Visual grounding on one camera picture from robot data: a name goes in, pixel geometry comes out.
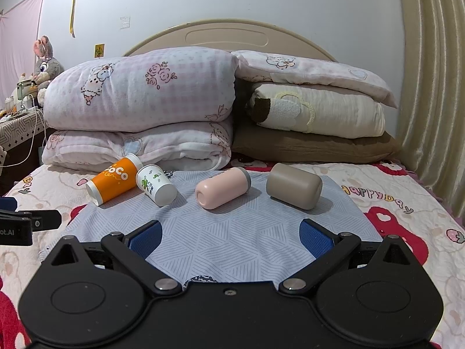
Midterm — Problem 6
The pink cup with grey rim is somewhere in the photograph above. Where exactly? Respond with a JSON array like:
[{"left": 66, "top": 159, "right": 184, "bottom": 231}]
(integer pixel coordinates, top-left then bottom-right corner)
[{"left": 195, "top": 167, "right": 251, "bottom": 210}]

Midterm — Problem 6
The beige taupe cup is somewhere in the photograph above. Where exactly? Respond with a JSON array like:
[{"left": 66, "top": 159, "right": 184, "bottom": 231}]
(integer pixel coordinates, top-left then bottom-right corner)
[{"left": 267, "top": 163, "right": 322, "bottom": 210}]

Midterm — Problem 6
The white printed paper cup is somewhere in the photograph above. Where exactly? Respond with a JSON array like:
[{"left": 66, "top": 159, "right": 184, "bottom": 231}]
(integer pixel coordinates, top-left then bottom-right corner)
[{"left": 135, "top": 165, "right": 177, "bottom": 207}]

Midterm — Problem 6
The orange coco paper cup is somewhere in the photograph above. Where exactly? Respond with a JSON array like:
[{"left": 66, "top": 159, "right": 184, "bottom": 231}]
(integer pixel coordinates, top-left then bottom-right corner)
[{"left": 86, "top": 153, "right": 143, "bottom": 206}]

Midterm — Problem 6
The grey patterned cloth mat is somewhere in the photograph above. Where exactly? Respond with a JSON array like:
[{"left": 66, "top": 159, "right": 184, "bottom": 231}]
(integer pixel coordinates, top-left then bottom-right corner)
[{"left": 62, "top": 171, "right": 382, "bottom": 284}]

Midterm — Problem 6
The cartoon print bed sheet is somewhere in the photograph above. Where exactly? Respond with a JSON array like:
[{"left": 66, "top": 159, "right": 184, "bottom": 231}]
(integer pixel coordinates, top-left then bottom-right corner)
[{"left": 3, "top": 162, "right": 464, "bottom": 348}]

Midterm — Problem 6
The cluttered bedside table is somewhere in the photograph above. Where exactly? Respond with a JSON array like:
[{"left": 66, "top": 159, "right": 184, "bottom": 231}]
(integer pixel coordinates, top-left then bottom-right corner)
[{"left": 0, "top": 110, "right": 47, "bottom": 152}]

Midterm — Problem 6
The pink white lower quilt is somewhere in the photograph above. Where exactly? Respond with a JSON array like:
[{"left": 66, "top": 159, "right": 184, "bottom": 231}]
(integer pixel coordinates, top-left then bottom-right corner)
[{"left": 42, "top": 119, "right": 233, "bottom": 172}]

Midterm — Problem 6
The brown pillow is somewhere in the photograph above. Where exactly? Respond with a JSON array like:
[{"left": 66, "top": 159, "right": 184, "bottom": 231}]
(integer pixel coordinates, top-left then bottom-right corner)
[{"left": 232, "top": 126, "right": 400, "bottom": 164}]

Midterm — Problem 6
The cream embroidered pillow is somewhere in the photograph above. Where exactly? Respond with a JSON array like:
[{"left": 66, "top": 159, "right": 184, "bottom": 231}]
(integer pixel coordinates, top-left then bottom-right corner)
[{"left": 248, "top": 83, "right": 385, "bottom": 139}]

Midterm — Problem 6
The pink checked folded quilt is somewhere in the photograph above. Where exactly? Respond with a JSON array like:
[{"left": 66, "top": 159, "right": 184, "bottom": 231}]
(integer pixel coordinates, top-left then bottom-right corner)
[{"left": 43, "top": 47, "right": 238, "bottom": 132}]

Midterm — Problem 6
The beige curtain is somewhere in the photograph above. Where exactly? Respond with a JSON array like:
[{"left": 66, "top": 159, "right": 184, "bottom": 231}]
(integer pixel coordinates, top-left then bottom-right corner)
[{"left": 396, "top": 0, "right": 464, "bottom": 215}]

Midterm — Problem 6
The grey bunny plush toy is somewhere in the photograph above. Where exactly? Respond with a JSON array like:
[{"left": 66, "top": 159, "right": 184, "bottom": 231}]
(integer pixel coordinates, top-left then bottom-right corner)
[{"left": 32, "top": 35, "right": 64, "bottom": 91}]

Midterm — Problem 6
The pink cartoon pillow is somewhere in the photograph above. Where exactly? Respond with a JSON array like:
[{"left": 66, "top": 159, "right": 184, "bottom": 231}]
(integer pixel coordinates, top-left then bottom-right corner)
[{"left": 232, "top": 51, "right": 397, "bottom": 108}]

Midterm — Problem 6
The yellow hanging ribbon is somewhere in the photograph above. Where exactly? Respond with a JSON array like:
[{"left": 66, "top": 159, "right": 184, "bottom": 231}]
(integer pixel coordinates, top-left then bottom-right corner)
[{"left": 69, "top": 0, "right": 76, "bottom": 38}]

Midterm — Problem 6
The beige bed headboard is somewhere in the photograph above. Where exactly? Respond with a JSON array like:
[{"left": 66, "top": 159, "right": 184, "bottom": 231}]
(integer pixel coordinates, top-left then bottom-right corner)
[{"left": 125, "top": 19, "right": 335, "bottom": 61}]

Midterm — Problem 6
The pink wall cloth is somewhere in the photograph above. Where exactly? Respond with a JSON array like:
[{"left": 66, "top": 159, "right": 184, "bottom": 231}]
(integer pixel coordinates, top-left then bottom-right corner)
[{"left": 0, "top": 0, "right": 43, "bottom": 109}]

